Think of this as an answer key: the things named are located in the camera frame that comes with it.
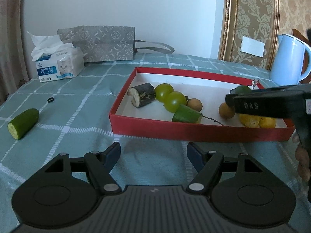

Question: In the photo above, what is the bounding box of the yellow pineapple chunk round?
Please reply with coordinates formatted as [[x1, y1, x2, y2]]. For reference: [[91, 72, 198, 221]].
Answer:
[[258, 117, 276, 128]]

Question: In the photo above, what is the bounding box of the yellow pineapple chunk tall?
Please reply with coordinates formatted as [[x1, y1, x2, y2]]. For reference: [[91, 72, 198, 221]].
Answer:
[[239, 114, 261, 128]]

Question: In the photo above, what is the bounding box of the green cucumber piece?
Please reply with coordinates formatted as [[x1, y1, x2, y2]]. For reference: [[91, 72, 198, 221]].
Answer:
[[7, 108, 39, 140], [172, 104, 202, 124], [230, 85, 252, 94]]

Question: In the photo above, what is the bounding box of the brown kiwi-like round fruit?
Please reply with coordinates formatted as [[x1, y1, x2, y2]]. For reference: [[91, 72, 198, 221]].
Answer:
[[218, 103, 236, 119]]

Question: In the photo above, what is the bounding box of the brown longan with twig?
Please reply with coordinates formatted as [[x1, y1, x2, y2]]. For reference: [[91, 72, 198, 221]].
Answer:
[[187, 98, 223, 126]]

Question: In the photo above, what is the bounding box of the green tomato with stem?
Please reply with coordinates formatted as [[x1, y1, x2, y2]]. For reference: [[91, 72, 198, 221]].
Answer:
[[163, 91, 189, 113]]

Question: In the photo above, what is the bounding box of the dark sugarcane piece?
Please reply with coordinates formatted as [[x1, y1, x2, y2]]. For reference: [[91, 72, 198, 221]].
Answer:
[[127, 83, 156, 108]]

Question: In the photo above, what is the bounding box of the person's right hand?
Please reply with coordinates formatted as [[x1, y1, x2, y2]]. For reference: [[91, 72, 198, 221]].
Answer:
[[293, 131, 310, 183]]

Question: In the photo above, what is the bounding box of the light blue electric kettle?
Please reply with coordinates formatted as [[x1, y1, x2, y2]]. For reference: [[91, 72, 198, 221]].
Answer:
[[269, 34, 310, 86]]

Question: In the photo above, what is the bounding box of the wooden headboard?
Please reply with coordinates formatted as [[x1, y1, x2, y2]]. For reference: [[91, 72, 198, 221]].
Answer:
[[292, 28, 311, 84]]

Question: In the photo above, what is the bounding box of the green checked tablecloth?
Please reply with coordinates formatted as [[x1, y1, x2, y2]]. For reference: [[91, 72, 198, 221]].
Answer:
[[0, 53, 311, 231]]

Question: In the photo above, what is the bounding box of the red shallow cardboard box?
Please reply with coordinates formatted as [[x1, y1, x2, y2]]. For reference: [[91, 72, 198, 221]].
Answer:
[[109, 67, 295, 143]]

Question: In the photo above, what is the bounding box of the green cucumber piece on table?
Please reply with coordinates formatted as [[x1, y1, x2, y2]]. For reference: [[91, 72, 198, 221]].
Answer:
[[7, 108, 39, 140]]

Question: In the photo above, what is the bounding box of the white tissue pack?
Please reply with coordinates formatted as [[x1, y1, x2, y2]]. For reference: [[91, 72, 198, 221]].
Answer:
[[30, 34, 85, 83]]

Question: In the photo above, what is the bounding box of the grey patterned gift bag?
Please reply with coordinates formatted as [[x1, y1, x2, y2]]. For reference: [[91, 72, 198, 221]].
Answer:
[[56, 25, 175, 63]]

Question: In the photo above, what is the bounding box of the beige curtain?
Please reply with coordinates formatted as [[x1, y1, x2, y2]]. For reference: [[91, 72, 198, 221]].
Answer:
[[0, 0, 28, 104]]

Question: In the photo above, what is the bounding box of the white wall switch panel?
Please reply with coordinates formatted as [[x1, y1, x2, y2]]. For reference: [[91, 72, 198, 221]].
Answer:
[[240, 36, 265, 57]]

